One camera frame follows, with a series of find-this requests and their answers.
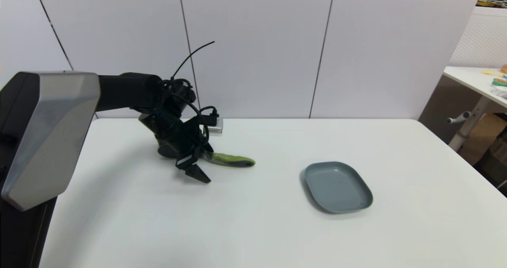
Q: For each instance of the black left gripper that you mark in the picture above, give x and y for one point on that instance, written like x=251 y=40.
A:
x=180 y=143

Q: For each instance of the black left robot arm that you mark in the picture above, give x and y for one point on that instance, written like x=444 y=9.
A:
x=59 y=133

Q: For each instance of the grey rounded plastic plate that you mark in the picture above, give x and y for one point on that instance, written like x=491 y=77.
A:
x=336 y=186

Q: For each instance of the brown cardboard box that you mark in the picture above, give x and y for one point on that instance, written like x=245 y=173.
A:
x=481 y=137

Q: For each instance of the white side table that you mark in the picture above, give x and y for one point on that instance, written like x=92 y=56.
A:
x=471 y=78

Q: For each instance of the yellow flat item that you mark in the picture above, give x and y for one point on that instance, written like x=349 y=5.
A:
x=492 y=73

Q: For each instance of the green tape roll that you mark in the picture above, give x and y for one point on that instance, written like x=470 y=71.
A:
x=499 y=82

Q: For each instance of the white pegboard panel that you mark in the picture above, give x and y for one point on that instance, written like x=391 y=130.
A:
x=483 y=38

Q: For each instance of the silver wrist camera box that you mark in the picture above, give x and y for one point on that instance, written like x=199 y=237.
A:
x=216 y=126

